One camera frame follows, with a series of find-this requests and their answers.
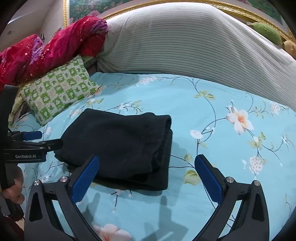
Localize red floral quilt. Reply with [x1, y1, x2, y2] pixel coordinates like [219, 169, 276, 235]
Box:
[0, 16, 109, 93]

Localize person's left hand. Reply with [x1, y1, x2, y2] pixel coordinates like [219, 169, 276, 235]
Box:
[1, 166, 25, 205]

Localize green checkered pillow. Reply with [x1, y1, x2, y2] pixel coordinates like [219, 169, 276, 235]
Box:
[20, 54, 101, 127]

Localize blue floral bed sheet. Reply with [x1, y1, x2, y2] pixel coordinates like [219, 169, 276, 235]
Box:
[9, 72, 296, 241]

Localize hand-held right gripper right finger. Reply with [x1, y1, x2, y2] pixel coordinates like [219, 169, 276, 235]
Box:
[192, 154, 270, 241]

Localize pale yellow pillow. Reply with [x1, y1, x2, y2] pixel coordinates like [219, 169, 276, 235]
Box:
[8, 89, 29, 127]

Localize grey striped duvet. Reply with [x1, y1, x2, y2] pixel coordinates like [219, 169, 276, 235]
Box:
[97, 2, 296, 109]

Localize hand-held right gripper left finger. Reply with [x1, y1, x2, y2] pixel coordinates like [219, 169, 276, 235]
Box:
[24, 155, 102, 241]

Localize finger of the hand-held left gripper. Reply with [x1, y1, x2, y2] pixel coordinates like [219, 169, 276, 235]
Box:
[22, 138, 63, 153]
[8, 131, 43, 142]

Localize black pants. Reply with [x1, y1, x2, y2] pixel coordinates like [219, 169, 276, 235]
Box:
[54, 108, 173, 191]

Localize gold-framed landscape painting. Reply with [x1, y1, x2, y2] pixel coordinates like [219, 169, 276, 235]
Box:
[62, 0, 294, 44]

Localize yellow plush toy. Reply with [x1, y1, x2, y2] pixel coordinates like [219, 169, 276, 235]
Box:
[284, 40, 296, 58]

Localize green plush toy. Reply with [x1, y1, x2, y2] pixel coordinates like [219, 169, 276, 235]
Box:
[251, 22, 282, 45]

